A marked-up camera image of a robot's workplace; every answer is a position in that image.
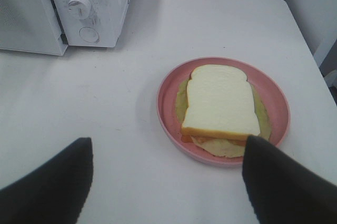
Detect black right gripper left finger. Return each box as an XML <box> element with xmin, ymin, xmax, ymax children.
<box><xmin>1</xmin><ymin>138</ymin><xmax>94</xmax><ymax>223</ymax></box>

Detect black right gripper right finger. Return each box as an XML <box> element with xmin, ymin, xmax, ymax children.
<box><xmin>242</xmin><ymin>135</ymin><xmax>336</xmax><ymax>223</ymax></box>

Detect toy sandwich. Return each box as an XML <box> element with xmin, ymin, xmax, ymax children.
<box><xmin>175</xmin><ymin>64</ymin><xmax>272</xmax><ymax>158</ymax></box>

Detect pink plate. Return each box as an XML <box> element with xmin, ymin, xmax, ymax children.
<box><xmin>157</xmin><ymin>57</ymin><xmax>291</xmax><ymax>168</ymax></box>

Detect round white door button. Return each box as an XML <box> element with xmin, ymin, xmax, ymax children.
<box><xmin>79</xmin><ymin>27</ymin><xmax>100</xmax><ymax>43</ymax></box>

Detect white microwave door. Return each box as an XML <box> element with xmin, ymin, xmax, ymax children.
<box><xmin>1</xmin><ymin>0</ymin><xmax>67</xmax><ymax>56</ymax></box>

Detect white timer knob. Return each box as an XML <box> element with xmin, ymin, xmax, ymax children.
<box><xmin>67</xmin><ymin>0</ymin><xmax>92</xmax><ymax>20</ymax></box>

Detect white microwave oven body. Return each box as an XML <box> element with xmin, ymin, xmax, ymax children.
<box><xmin>42</xmin><ymin>0</ymin><xmax>136</xmax><ymax>48</ymax></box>

